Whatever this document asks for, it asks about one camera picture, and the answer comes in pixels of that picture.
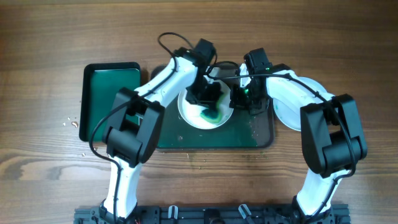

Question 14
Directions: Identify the white plate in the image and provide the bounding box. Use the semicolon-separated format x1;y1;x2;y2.
177;81;234;129
268;78;322;131

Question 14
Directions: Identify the green yellow sponge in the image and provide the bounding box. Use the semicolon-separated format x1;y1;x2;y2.
200;91;226;124

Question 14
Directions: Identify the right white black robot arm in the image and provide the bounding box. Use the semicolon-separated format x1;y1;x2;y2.
229;48;368;223

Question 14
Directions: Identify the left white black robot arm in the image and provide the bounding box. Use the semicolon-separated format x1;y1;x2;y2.
97;39;221;223

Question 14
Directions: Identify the large black serving tray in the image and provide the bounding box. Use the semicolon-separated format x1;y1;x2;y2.
150;63;275;151

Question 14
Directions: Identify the small black water tray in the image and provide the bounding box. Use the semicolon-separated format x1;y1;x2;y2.
79;62;141;142

